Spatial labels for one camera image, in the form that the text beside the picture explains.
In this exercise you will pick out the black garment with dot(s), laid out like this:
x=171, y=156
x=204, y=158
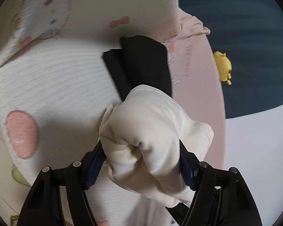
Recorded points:
x=141, y=63

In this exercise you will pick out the pink cream printed blanket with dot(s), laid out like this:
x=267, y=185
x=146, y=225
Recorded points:
x=49, y=75

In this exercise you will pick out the cream shirt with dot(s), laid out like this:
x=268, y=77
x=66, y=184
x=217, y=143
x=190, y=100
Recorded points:
x=150, y=127

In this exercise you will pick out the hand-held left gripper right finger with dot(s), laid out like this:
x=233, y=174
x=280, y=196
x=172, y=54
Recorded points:
x=186, y=169

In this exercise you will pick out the yellow plush toy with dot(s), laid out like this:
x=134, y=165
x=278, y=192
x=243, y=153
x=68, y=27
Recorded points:
x=222, y=63

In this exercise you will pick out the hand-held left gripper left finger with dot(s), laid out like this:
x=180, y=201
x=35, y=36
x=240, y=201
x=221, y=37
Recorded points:
x=95, y=171

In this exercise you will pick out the dark teal cloth panel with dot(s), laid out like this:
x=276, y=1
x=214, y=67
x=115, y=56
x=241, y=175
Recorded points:
x=249, y=40

